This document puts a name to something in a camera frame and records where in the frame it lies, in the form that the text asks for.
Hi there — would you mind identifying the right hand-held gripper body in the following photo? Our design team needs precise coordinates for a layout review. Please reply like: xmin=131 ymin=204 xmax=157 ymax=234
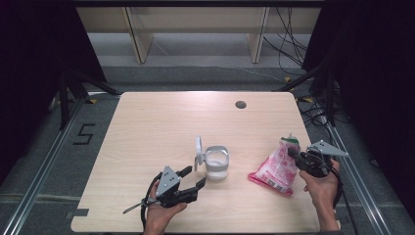
xmin=295 ymin=140 xmax=349 ymax=179

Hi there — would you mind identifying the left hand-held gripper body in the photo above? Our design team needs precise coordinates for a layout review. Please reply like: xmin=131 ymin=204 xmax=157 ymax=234
xmin=155 ymin=165 xmax=199 ymax=210

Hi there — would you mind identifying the pink and white plastic bag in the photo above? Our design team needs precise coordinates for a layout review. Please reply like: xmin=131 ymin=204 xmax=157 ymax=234
xmin=247 ymin=132 xmax=301 ymax=197

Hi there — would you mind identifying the clear seasoning container white lid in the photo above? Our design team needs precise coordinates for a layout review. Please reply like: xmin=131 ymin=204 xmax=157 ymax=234
xmin=194 ymin=135 xmax=230 ymax=181

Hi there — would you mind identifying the person's right hand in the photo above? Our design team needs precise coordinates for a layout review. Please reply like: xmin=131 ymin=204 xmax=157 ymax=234
xmin=299 ymin=159 xmax=342 ymax=210

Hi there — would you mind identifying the person's left hand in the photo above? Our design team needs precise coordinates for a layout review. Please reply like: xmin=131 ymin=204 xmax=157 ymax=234
xmin=144 ymin=184 xmax=189 ymax=227

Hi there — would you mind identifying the grey power adapter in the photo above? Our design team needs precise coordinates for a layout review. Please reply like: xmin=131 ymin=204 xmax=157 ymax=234
xmin=313 ymin=110 xmax=329 ymax=125

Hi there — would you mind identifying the black metal stand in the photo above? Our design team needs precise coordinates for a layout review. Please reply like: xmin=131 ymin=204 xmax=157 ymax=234
xmin=273 ymin=62 xmax=338 ymax=127
xmin=58 ymin=69 xmax=120 ymax=131

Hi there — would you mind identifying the black curtain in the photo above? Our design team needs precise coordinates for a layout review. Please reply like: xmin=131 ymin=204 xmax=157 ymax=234
xmin=0 ymin=0 xmax=108 ymax=184
xmin=301 ymin=0 xmax=415 ymax=223

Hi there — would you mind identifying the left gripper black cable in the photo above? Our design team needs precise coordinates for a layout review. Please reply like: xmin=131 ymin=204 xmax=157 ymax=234
xmin=140 ymin=171 xmax=163 ymax=231

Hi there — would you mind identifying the grey cable tie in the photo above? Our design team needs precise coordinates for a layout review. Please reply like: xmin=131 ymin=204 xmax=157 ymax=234
xmin=122 ymin=201 xmax=150 ymax=215

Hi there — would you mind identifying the aluminium floor rail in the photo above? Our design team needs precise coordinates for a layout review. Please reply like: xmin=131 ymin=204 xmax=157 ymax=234
xmin=325 ymin=121 xmax=394 ymax=235
xmin=0 ymin=97 xmax=86 ymax=235

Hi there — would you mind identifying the grey table bracket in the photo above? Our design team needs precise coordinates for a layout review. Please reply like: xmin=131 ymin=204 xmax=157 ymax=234
xmin=66 ymin=208 xmax=90 ymax=219

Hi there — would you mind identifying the thin white floor cable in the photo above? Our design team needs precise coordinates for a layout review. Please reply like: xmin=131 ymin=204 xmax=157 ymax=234
xmin=152 ymin=38 xmax=286 ymax=83

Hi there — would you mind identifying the hanging black cable bundle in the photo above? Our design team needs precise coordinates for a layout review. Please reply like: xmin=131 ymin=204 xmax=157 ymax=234
xmin=262 ymin=7 xmax=310 ymax=76

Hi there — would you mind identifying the black frame beam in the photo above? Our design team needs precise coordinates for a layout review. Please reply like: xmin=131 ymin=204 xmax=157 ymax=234
xmin=71 ymin=0 xmax=327 ymax=9

